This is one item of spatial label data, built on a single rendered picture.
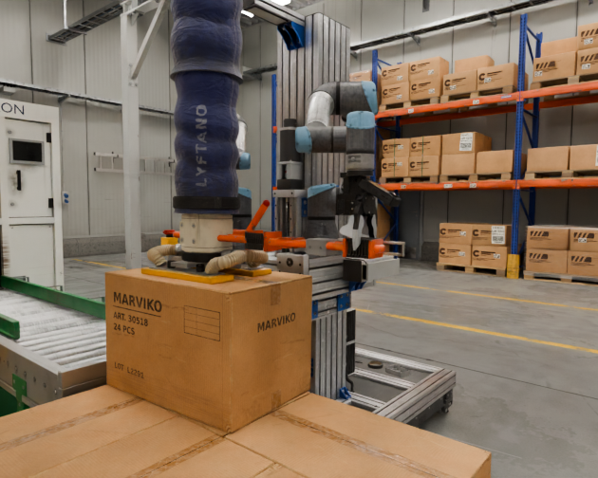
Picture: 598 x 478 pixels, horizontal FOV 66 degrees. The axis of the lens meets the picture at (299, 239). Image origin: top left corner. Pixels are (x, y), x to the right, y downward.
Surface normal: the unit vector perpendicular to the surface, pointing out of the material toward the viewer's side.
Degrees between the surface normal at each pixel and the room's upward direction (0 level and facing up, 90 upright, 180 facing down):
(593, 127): 90
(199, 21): 75
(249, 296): 90
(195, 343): 90
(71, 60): 90
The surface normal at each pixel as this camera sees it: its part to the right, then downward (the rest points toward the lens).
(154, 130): 0.77, 0.05
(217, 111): 0.54, -0.15
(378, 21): -0.65, 0.05
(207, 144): 0.17, -0.26
